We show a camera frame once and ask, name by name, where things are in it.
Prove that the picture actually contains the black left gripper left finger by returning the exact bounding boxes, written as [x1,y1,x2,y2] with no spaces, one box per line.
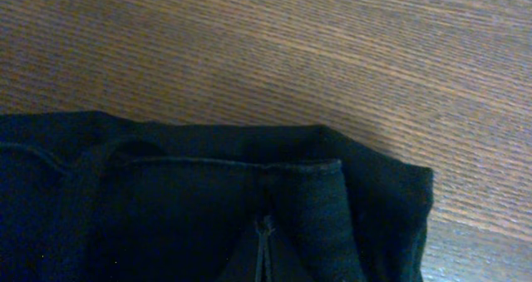
[216,220,259,282]

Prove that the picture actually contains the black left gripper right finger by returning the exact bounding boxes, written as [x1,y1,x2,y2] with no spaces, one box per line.
[262,217,313,282]

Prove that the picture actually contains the black pants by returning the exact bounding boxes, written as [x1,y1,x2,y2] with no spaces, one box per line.
[1,111,433,281]

